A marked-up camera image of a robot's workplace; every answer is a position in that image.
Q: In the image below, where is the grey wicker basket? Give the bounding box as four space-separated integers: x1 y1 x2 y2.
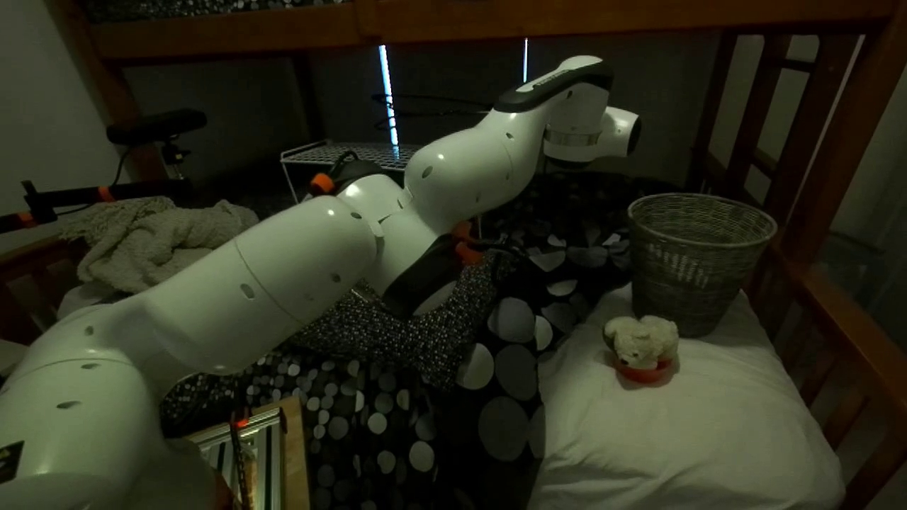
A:
625 189 781 339

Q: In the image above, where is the black large polka dot blanket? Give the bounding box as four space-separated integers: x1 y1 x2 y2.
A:
452 166 639 510

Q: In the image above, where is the black speckled blanket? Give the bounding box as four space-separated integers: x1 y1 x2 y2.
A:
157 264 499 510

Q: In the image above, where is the white and red plush toy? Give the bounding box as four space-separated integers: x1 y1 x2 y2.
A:
602 312 684 391

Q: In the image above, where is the white pillow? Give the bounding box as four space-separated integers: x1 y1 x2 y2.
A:
527 281 849 510

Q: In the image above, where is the beige crumpled towel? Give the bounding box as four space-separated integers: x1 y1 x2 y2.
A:
54 196 265 316

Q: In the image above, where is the black padded seat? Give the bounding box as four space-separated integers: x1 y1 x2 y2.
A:
105 107 210 151

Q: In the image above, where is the black bar with orange clips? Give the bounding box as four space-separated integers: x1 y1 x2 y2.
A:
0 176 197 236

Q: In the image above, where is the white wire mesh rack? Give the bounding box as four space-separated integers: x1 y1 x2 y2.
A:
279 139 419 204

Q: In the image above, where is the wooden box frame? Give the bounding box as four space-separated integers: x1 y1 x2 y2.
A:
181 394 314 510

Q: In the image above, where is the wooden bunk bed frame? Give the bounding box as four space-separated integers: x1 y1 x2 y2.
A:
47 0 907 510

